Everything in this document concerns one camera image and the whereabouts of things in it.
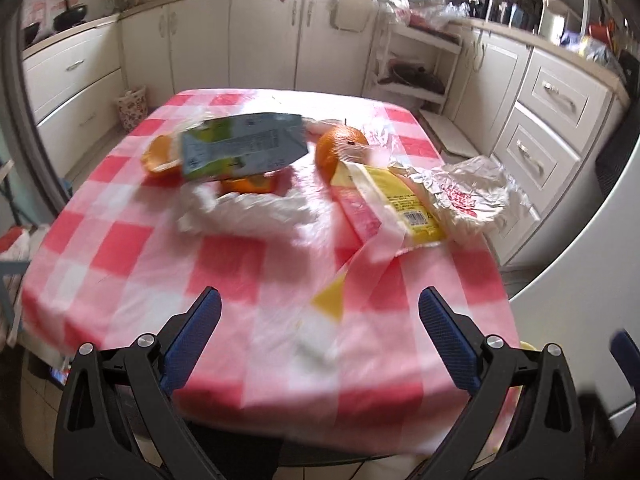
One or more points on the white red plastic bag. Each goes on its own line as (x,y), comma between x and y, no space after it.
(20,245)

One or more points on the dark pan with lid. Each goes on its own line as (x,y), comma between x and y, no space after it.
(415,76)

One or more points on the blue green drink carton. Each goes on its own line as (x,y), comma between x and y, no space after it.
(245,142)

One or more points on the silver foil wrapper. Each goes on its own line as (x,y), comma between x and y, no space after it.
(465,195)

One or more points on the white refrigerator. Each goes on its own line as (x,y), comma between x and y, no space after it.
(575,285)

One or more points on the clear plastic bag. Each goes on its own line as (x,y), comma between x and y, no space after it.
(440,10)

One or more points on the floral waste basket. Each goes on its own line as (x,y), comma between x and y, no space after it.
(132,110)

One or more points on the large black wok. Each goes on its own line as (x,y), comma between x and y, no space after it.
(70,15)

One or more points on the white kitchen cabinets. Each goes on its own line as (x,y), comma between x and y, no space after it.
(225,45)

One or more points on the red white checked tablecloth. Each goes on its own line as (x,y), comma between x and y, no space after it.
(150,260)

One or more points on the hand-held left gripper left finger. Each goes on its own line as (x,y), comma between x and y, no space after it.
(192,345)

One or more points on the white tissue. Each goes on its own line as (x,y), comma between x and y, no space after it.
(240,210)

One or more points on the white step stool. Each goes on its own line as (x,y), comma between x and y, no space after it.
(450,132)

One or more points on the shallow curved orange peel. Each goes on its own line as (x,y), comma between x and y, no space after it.
(157,152)

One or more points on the orange peel with stem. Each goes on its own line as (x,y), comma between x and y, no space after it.
(340,150)

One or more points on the yellow pink snack packet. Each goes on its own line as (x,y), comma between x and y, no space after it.
(395,195)

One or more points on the translucent pink wrapper strip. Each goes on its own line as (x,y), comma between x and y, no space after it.
(340,290)

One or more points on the white storage rack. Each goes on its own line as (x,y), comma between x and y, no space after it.
(430,40)

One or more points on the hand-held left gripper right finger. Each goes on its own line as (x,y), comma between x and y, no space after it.
(450,345)

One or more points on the small black wok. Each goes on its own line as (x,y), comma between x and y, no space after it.
(31,32)

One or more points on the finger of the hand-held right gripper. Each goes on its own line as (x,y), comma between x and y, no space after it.
(625,355)

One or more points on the wide cupped orange peel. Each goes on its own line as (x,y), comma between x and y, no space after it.
(245,185)

